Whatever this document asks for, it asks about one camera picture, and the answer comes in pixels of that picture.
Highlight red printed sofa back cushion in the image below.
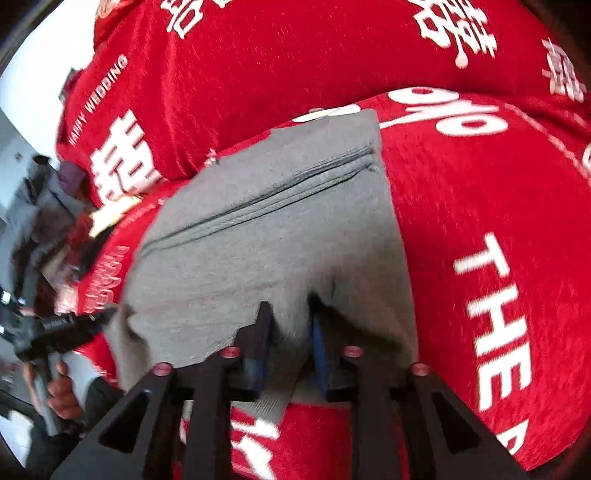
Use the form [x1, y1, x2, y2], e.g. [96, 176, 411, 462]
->
[55, 0, 591, 206]

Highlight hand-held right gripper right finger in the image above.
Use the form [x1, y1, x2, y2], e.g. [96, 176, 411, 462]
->
[308, 295, 532, 480]

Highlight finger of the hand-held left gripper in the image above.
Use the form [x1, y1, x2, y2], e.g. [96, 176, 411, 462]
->
[59, 308, 117, 344]

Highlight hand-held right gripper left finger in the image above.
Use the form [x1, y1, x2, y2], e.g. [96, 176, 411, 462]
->
[51, 301, 273, 480]

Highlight black garment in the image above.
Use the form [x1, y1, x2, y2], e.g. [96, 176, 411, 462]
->
[76, 231, 109, 280]

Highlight person's left hand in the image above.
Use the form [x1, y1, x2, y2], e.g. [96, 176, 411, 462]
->
[46, 360, 86, 423]

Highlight white cloth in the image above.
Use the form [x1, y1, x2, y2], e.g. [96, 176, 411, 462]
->
[90, 196, 141, 236]

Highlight grey knit sweater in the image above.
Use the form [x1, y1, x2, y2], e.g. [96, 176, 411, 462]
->
[104, 110, 419, 425]

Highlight pile of mixed clothes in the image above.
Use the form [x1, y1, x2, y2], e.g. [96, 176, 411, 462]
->
[9, 154, 95, 296]

